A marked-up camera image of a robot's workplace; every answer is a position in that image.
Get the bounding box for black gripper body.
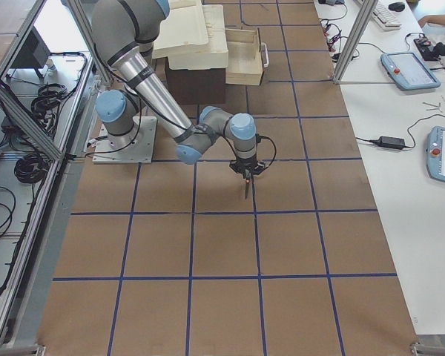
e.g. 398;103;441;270
229;157;267;175

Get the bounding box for orange grey scissors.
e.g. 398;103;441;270
245;181;251;199

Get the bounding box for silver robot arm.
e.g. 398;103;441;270
91;1;268;181

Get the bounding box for light wooden drawer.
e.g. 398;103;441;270
225;28;264;86

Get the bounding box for dark brown wooden cabinet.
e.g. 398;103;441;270
165;61;226;105

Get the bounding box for cream plastic storage box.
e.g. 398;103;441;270
165;4;230;70

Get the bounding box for black power adapter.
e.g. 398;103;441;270
369;136;406;150

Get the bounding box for cream plastic tray lid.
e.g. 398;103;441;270
153;0;208;59

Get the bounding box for upper blue teach pendant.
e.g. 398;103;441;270
380;52;441;90

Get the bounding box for blue teach pendant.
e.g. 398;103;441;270
380;52;441;90
426;126;445;182

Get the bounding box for lower blue teach pendant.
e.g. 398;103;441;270
426;126;445;182

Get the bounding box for white keyboard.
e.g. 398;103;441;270
372;1;402;31

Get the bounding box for black computer mouse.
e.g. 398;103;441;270
388;1;406;13

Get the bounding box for white drawer handle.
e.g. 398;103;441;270
260;42;270;69

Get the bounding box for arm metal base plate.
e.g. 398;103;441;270
92;116;157;164

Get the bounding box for aluminium frame post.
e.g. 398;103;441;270
333;0;377;85

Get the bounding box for black coiled cables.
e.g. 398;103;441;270
0;83;70;185

